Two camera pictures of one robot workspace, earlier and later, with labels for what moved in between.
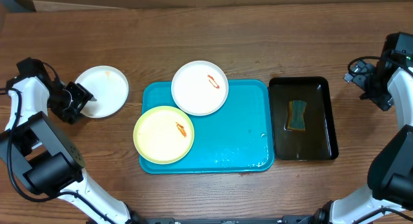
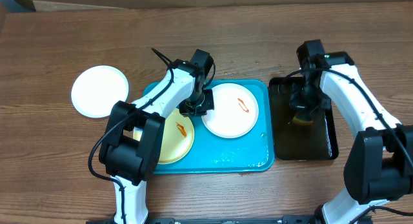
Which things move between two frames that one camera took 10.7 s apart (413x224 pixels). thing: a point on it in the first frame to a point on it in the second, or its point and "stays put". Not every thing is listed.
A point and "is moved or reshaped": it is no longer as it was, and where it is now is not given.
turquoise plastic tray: [239, 139] stays put
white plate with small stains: [110, 87] stays put
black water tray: [319, 141] stays put
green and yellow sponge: [295, 119] is moved or reshaped
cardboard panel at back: [44, 1] stays put
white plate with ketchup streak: [199, 88] is moved or reshaped
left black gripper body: [66, 103] to [199, 105]
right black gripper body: [368, 82] to [308, 101]
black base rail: [282, 219] stays put
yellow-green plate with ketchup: [163, 135] stays put
